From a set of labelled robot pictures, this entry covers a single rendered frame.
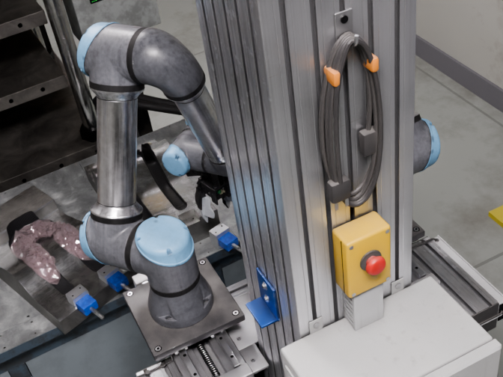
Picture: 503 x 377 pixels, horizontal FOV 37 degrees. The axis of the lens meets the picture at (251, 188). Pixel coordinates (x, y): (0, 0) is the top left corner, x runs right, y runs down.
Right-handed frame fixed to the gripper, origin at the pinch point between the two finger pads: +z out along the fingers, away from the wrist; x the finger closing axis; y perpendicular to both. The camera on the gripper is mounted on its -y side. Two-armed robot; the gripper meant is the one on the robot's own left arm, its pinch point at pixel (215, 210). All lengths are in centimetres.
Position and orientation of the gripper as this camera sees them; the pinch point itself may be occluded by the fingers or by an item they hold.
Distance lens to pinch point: 215.6
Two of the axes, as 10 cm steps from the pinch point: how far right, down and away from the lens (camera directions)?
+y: 6.7, 4.1, -6.2
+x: 7.3, -5.1, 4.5
